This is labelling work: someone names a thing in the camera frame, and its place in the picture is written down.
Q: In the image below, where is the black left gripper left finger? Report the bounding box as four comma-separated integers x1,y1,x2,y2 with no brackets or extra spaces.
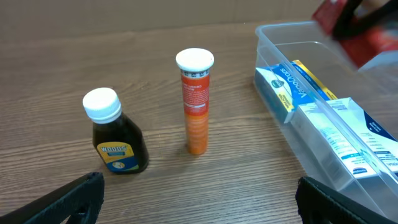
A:
1,172,104,224

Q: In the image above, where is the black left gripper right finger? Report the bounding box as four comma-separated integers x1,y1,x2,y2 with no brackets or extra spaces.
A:
295,176,397,224

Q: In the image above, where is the white blue medicine box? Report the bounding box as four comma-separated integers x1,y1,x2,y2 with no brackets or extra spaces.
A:
290,98,397,189

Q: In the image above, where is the blue yellow VapoDrops box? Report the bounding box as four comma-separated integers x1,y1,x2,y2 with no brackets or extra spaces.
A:
254,60,337,123

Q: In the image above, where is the red white medicine box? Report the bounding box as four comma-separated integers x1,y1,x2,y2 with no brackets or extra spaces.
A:
312,0,397,70

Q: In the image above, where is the clear plastic container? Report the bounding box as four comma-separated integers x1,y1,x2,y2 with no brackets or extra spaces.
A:
254,21,397,220

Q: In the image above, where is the dark syrup bottle white cap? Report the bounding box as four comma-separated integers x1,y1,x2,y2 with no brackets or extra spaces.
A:
82,87,149,174

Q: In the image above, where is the orange tablet tube white cap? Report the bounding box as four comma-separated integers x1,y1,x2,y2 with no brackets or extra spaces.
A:
175,48,215,155

